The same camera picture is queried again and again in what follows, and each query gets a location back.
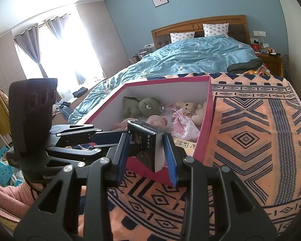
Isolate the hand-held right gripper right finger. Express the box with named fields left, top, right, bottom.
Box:
left=163, top=132, right=279, bottom=241

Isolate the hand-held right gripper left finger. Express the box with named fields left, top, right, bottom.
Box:
left=14, top=131, right=131, bottom=241

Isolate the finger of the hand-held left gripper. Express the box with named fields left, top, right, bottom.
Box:
left=46, top=144, right=117, bottom=168
left=49, top=124, right=127, bottom=146

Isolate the yellow beige carton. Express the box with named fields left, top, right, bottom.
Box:
left=173, top=138, right=198, bottom=156

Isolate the black carton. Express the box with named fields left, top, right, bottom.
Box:
left=127, top=120, right=166, bottom=173

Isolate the pink drawstring pouch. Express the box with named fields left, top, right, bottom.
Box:
left=164, top=104, right=201, bottom=140

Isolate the pink knitted plush toy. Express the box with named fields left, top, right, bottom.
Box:
left=112, top=115, right=168, bottom=132

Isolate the pink cardboard box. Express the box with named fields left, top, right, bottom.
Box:
left=75, top=75, right=214, bottom=187

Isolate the cream teddy bear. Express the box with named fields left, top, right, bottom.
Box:
left=175, top=101, right=207, bottom=125

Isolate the green dinosaur plush toy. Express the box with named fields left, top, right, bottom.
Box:
left=122, top=97, right=163, bottom=118

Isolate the person's left forearm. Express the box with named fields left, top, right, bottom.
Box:
left=0, top=179, right=41, bottom=215

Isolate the blue denim cloth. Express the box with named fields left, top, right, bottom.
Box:
left=59, top=105, right=72, bottom=120

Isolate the mustard yellow garment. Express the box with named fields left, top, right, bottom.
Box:
left=0, top=87, right=11, bottom=136

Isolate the black pouch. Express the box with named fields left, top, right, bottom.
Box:
left=73, top=87, right=88, bottom=97

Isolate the blue plastic basket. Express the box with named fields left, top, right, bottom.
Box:
left=0, top=147, right=14, bottom=187

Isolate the grey purple curtain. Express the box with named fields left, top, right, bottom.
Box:
left=14, top=22, right=49, bottom=78
left=44, top=14, right=87, bottom=86

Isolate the orange patterned blanket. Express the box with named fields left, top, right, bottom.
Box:
left=76, top=71, right=301, bottom=241

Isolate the blue floral duvet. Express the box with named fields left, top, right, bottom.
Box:
left=68, top=35, right=257, bottom=125

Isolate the dark grey folded cloth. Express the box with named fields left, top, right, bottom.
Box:
left=227, top=58, right=264, bottom=72

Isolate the white heart print pillow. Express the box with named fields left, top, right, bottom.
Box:
left=170, top=32, right=195, bottom=44
left=203, top=23, right=229, bottom=38

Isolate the wooden nightstand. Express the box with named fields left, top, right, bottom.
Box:
left=256, top=53, right=284, bottom=77

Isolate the wooden headboard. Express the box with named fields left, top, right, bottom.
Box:
left=151, top=15, right=251, bottom=49

